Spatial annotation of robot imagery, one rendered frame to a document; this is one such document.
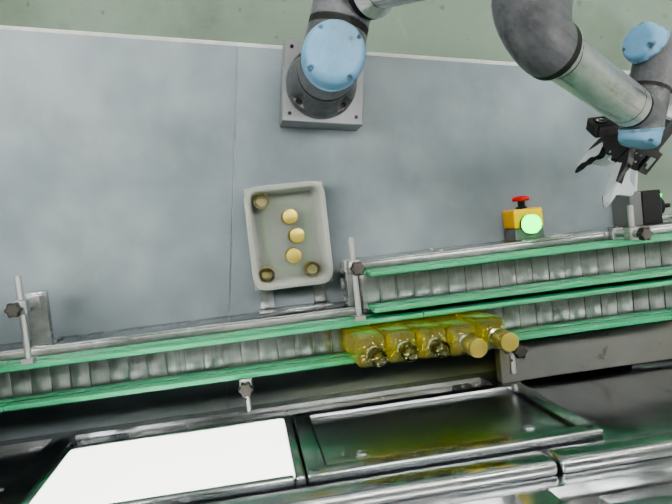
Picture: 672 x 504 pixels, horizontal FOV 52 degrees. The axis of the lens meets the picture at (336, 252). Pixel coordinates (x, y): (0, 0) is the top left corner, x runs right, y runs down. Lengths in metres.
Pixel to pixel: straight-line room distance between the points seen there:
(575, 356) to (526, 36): 0.81
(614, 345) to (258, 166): 0.89
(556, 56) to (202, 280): 0.90
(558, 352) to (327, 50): 0.83
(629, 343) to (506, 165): 0.49
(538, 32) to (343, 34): 0.40
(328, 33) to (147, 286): 0.68
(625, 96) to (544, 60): 0.22
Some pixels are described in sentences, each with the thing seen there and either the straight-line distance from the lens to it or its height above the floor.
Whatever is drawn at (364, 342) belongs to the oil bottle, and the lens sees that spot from 1.28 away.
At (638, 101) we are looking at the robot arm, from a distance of 1.31.
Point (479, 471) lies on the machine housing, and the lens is 1.06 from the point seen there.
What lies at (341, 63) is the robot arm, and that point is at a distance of 1.31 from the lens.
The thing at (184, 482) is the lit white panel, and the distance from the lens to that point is 1.14.
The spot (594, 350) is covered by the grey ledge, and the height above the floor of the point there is 0.88.
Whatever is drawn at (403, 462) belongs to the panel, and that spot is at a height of 1.32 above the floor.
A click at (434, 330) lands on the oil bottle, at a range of 1.31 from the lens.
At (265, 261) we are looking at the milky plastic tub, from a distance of 1.56.
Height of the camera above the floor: 2.33
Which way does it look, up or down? 82 degrees down
